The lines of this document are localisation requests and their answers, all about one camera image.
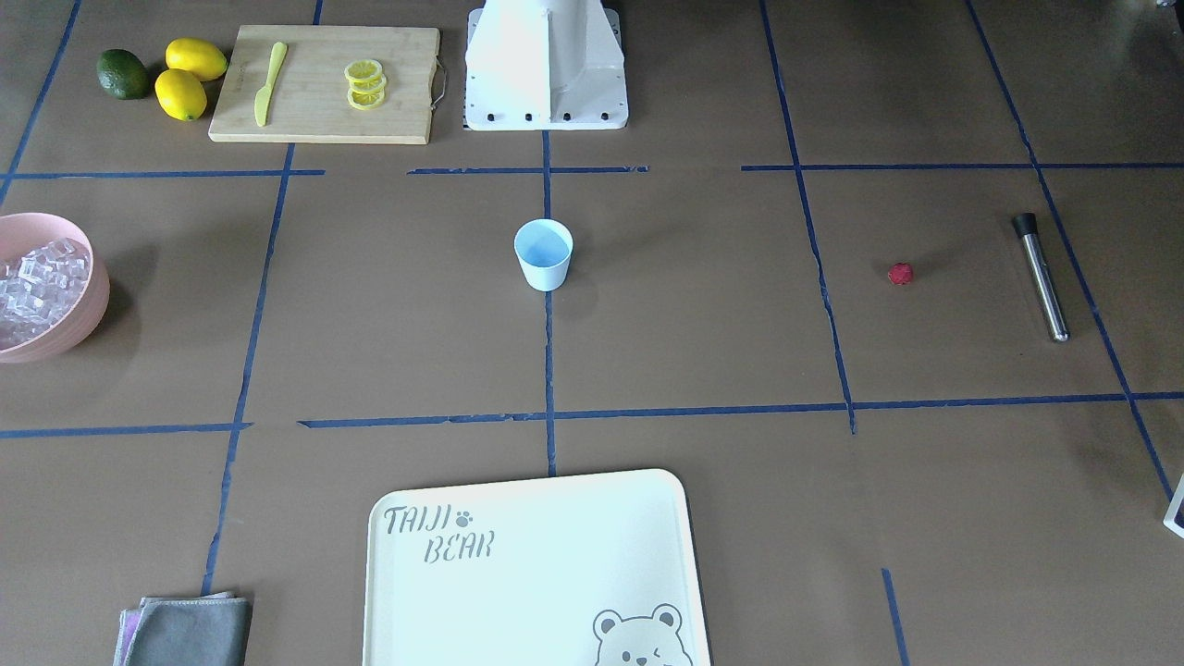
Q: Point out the yellow plastic knife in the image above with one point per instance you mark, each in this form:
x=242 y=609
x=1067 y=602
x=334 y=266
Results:
x=263 y=97

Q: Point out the clear ice cubes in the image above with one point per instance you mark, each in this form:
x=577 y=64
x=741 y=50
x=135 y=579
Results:
x=40 y=288

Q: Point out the yellow lemon lower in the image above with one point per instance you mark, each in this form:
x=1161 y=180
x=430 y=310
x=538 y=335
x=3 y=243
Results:
x=180 y=94

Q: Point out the wire cup rack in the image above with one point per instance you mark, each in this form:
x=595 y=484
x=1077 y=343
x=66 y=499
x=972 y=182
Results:
x=1172 y=516

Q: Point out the cream bear tray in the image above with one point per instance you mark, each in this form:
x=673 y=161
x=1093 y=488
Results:
x=592 y=569

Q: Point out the grey folded cloth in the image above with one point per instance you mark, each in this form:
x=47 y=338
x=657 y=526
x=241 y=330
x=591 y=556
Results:
x=208 y=630

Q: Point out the light blue plastic cup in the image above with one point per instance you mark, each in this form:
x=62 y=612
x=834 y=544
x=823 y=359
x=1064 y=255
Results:
x=544 y=248

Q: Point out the lemon slices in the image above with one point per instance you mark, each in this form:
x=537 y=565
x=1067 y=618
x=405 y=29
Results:
x=366 y=84

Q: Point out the yellow lemon upper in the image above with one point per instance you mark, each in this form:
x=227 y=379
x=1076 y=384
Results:
x=204 y=60

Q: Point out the steel muddler black tip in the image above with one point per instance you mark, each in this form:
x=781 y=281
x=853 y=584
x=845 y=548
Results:
x=1026 y=229

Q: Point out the pink bowl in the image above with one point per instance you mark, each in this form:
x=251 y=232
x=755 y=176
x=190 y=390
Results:
x=22 y=232

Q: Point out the yellow lemon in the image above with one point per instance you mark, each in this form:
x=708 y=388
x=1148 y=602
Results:
x=204 y=60
x=180 y=94

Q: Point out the green lime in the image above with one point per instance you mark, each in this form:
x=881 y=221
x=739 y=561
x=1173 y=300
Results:
x=122 y=75

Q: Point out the red strawberry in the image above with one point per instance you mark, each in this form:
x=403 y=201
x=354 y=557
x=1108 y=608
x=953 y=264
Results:
x=901 y=274

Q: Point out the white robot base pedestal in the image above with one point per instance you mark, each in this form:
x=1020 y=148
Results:
x=544 y=65

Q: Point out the wooden cutting board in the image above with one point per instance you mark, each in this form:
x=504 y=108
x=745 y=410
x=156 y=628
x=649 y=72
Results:
x=309 y=103

